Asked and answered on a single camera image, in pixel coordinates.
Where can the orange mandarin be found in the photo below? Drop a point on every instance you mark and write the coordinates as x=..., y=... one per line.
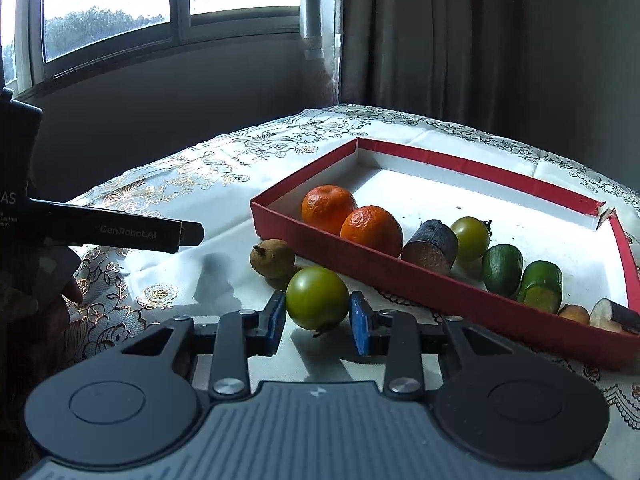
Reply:
x=372, y=230
x=327, y=207

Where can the window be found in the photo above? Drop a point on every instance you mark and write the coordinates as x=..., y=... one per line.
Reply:
x=110, y=15

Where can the red cardboard box tray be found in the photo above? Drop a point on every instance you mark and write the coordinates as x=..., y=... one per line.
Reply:
x=450, y=290

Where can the white floral lace tablecloth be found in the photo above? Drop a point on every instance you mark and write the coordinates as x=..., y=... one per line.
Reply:
x=200, y=185

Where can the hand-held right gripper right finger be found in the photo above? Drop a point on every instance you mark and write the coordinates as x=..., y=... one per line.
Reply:
x=360, y=325

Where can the brown longan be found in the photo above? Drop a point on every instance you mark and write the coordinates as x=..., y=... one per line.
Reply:
x=575, y=314
x=272, y=258

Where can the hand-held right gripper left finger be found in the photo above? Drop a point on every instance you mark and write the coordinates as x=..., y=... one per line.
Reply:
x=275, y=320

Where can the green tomato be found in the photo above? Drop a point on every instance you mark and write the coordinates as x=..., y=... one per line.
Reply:
x=470, y=237
x=317, y=297

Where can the person's left hand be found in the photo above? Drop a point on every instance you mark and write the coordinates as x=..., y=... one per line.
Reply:
x=55, y=275

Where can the green cucumber piece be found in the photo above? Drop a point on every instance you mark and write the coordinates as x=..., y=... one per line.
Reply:
x=502, y=270
x=540, y=285

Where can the dark sugarcane piece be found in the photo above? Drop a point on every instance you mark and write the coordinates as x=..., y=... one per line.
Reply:
x=430, y=247

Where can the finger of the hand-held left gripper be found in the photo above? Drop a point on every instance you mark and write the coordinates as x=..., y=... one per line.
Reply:
x=125, y=230

